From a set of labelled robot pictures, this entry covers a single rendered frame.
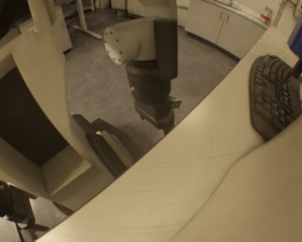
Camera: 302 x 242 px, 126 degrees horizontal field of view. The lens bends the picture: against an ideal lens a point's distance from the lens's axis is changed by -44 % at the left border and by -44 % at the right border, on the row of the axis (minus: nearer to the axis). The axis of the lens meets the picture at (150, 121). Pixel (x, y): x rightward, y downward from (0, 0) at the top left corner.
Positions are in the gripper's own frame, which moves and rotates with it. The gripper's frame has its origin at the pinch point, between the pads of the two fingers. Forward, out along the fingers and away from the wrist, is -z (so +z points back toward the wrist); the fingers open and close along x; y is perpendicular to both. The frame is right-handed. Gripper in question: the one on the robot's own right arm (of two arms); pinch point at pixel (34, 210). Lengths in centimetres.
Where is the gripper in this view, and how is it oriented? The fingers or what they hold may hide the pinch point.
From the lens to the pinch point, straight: 45.5
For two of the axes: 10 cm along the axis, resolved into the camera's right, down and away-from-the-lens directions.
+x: 6.6, 5.3, -5.4
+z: -1.0, -6.4, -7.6
